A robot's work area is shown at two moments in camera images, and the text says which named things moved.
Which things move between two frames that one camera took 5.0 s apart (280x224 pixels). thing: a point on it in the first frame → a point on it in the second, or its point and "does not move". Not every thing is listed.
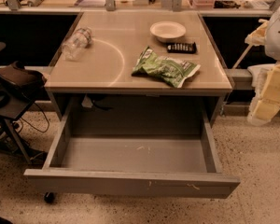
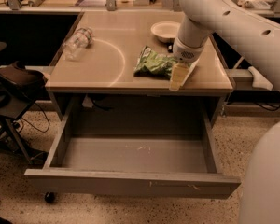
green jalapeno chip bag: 175,71 does not move
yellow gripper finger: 266,109 → 178,72
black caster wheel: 49,197 does not move
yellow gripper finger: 251,117 → 192,67
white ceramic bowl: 167,32 does not move
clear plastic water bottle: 79,40 does not move
